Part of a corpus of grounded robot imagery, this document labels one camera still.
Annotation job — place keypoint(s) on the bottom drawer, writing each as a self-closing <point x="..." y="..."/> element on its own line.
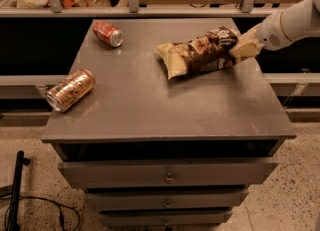
<point x="164" y="218"/>

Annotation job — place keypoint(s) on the red coke can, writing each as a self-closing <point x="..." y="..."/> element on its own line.
<point x="108" y="33"/>

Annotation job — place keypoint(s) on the orange brown soda can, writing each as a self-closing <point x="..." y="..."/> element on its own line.
<point x="70" y="90"/>

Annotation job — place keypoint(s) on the black floor stand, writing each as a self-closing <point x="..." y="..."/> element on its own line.
<point x="13" y="191"/>

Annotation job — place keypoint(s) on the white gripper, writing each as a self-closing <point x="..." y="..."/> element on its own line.
<point x="269" y="32"/>

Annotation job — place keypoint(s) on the brown chip bag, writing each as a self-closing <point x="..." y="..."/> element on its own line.
<point x="205" y="53"/>

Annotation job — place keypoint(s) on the grey metal railing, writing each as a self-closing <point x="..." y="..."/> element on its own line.
<point x="102" y="8"/>

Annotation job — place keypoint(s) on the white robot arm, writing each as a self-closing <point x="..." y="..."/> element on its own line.
<point x="301" y="20"/>

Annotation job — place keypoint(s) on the top drawer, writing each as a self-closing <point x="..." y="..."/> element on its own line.
<point x="167" y="172"/>

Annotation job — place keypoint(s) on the middle drawer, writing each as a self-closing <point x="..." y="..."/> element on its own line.
<point x="165" y="199"/>

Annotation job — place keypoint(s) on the grey drawer cabinet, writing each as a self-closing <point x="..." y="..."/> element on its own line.
<point x="134" y="112"/>

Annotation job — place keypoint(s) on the drawer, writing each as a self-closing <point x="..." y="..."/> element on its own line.
<point x="164" y="218"/>
<point x="167" y="172"/>
<point x="165" y="199"/>

